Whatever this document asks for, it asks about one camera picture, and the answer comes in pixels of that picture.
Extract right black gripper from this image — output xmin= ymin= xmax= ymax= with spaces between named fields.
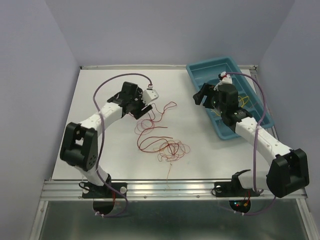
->
xmin=193 ymin=82 xmax=226 ymax=114

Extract looped thin red wire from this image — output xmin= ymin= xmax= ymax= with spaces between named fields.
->
xmin=134 ymin=118 xmax=156 ymax=135

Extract thick red wire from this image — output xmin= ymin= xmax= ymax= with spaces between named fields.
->
xmin=136 ymin=125 xmax=175 ymax=152

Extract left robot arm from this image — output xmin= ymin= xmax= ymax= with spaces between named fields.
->
xmin=59 ymin=82 xmax=159 ymax=197

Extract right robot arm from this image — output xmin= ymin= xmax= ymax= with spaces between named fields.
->
xmin=193 ymin=83 xmax=310 ymax=198

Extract teal plastic tray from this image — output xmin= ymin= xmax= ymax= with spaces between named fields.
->
xmin=186 ymin=56 xmax=264 ymax=140

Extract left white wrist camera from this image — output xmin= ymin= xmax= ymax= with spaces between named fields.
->
xmin=141 ymin=85 xmax=159 ymax=105

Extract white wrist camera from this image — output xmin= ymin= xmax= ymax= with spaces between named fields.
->
xmin=214 ymin=71 xmax=233 ymax=91
xmin=141 ymin=85 xmax=159 ymax=105

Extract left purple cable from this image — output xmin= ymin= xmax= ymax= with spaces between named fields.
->
xmin=92 ymin=73 xmax=154 ymax=218

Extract purple cable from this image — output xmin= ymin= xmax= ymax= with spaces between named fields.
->
xmin=92 ymin=73 xmax=154 ymax=218
xmin=226 ymin=71 xmax=277 ymax=217

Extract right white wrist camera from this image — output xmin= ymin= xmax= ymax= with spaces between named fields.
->
xmin=214 ymin=71 xmax=233 ymax=91

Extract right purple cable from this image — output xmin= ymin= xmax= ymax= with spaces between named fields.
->
xmin=226 ymin=71 xmax=277 ymax=217

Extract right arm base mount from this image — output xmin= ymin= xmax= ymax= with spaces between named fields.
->
xmin=211 ymin=169 xmax=260 ymax=198

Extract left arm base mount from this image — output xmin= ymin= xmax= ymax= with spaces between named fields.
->
xmin=78 ymin=181 xmax=128 ymax=199

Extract aluminium rail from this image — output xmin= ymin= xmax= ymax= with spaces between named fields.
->
xmin=39 ymin=177 xmax=307 ymax=201

